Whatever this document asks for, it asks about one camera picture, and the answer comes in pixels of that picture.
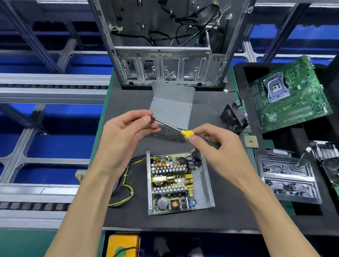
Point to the person's left hand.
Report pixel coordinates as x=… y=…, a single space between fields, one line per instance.
x=122 y=141

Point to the person's right hand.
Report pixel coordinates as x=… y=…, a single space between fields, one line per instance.
x=224 y=154

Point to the power supply metal base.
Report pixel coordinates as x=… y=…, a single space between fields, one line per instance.
x=206 y=186

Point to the person's left forearm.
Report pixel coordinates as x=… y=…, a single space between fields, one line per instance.
x=78 y=235

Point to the person's right forearm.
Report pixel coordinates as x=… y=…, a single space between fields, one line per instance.
x=278 y=224

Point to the grey power supply cover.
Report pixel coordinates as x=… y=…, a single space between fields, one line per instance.
x=175 y=99

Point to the person's left shoe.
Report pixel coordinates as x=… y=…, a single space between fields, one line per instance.
x=163 y=252

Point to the small square processor chip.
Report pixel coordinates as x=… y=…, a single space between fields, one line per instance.
x=251 y=141

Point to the black cooling fan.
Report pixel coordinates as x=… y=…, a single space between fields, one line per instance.
x=234 y=118

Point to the black foam work mat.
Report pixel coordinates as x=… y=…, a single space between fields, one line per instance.
x=227 y=209

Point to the clear plastic screw tray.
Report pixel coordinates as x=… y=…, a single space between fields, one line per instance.
x=289 y=179

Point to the silver computer tower chassis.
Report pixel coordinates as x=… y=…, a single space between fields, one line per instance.
x=169 y=69

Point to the green motherboard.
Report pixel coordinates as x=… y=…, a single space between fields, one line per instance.
x=294 y=97

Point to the silver heatsink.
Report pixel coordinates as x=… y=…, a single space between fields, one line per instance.
x=324 y=150

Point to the yellow button box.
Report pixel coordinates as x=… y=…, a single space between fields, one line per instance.
x=120 y=254

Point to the aluminium conveyor frame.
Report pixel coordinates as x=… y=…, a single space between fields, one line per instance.
x=30 y=88

